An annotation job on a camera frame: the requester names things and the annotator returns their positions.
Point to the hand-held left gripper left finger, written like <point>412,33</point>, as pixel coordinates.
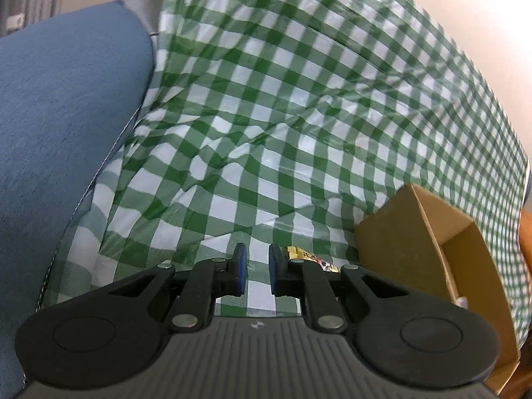
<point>240,270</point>

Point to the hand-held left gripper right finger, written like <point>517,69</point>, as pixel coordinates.
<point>274,272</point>

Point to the yellow snack packet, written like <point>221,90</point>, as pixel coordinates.
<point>309,255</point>

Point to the brown cardboard box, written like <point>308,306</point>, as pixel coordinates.
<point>399,237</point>

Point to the green checkered tablecloth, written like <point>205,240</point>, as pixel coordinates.
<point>291,91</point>

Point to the blue fabric cushion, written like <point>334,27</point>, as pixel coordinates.
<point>62,133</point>

